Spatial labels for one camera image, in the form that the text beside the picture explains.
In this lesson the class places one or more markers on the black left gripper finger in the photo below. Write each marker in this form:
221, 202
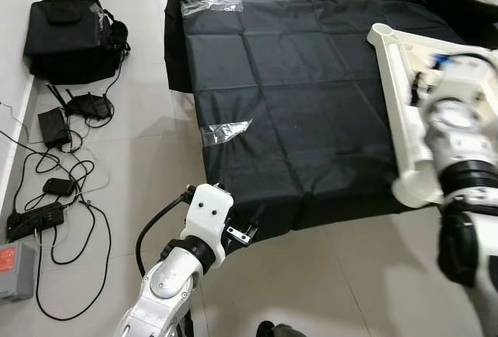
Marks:
247, 228

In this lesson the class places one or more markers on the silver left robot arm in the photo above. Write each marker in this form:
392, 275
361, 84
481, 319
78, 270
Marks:
167, 290

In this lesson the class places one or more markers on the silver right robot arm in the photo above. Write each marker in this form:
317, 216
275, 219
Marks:
467, 220

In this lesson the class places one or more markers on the white plastic table top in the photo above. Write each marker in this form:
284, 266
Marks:
389, 49

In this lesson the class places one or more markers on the clear tape strip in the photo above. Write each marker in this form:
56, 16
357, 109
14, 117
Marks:
226, 131
210, 6

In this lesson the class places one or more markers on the robot right leg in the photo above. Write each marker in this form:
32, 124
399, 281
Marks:
280, 329

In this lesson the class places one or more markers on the black table cloth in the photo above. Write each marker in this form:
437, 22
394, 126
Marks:
296, 80

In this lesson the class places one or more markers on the small black power adapter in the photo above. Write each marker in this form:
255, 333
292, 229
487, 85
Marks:
58, 187

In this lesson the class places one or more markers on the black power strip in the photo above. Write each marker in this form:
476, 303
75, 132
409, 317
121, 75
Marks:
35, 220

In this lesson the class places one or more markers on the grey box red label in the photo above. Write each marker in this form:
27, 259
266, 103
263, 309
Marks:
15, 271

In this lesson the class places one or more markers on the black carry bag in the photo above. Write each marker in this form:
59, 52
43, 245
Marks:
70, 37

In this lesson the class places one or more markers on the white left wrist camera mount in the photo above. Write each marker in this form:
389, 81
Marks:
208, 216

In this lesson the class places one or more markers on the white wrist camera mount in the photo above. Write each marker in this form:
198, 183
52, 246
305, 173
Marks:
463, 80
208, 216

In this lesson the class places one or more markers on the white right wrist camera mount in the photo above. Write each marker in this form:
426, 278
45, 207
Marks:
463, 80

